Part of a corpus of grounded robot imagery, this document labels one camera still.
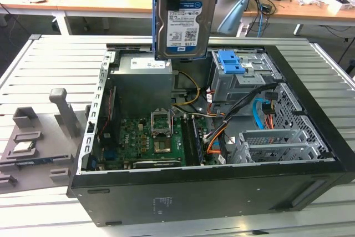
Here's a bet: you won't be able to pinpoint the metal socket cover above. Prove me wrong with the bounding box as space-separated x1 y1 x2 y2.
149 108 175 138

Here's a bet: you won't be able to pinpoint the grey power supply unit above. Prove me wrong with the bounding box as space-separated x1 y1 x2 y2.
110 53 178 110

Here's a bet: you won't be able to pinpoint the grey metal disk bay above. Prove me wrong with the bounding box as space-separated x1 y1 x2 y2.
209 49 281 110

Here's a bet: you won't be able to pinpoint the grey parts rack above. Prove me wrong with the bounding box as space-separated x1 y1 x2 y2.
0 88 92 193

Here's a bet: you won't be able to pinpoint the green motherboard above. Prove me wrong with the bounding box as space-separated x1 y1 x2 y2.
93 114 211 170

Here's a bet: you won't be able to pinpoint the yellow power wires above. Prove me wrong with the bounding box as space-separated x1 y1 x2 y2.
171 71 201 107

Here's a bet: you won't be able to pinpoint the orange data wire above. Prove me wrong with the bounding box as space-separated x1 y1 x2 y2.
204 125 231 155

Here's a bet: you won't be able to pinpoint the black graphics card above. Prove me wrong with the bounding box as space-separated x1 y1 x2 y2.
132 159 181 170

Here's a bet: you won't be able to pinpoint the loose RAM stick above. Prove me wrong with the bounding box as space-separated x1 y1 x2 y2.
16 158 54 167

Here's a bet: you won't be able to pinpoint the wooden desk white frame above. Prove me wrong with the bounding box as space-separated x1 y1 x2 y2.
241 0 355 37
0 0 156 36

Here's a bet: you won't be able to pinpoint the black case fan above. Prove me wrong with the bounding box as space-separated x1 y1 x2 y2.
98 85 121 149

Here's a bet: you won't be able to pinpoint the black tangled cables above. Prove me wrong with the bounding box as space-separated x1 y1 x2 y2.
249 0 278 22

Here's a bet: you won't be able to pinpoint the hard disk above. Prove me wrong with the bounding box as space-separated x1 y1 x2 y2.
151 0 222 62

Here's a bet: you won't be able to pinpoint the small white box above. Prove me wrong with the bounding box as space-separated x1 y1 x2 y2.
331 0 353 12

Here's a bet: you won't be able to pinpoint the thick black wire bundle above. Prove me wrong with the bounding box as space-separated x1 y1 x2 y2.
221 82 278 123

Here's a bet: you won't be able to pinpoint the black RAM slot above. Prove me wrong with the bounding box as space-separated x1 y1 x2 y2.
186 117 199 165
180 117 192 165

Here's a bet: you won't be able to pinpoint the light blue data wire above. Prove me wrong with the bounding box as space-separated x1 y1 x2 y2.
251 99 267 131

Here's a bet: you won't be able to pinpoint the perforated metal drive cage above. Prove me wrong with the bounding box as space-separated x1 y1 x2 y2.
230 128 328 164

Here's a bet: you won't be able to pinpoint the orange yellow connector wires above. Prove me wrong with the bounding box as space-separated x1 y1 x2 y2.
264 91 279 130

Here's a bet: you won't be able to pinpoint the installed RAM stick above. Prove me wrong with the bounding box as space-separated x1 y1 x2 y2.
192 119 206 164

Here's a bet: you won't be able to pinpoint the black PC case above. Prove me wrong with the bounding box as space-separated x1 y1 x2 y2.
66 41 355 228

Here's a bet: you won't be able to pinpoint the silver CPU chip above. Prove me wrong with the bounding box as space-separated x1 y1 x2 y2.
12 141 36 153

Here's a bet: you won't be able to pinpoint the CPU socket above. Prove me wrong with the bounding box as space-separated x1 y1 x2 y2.
154 138 173 154

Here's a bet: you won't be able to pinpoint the blue plastic bay bracket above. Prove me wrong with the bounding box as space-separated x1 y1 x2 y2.
217 50 247 74

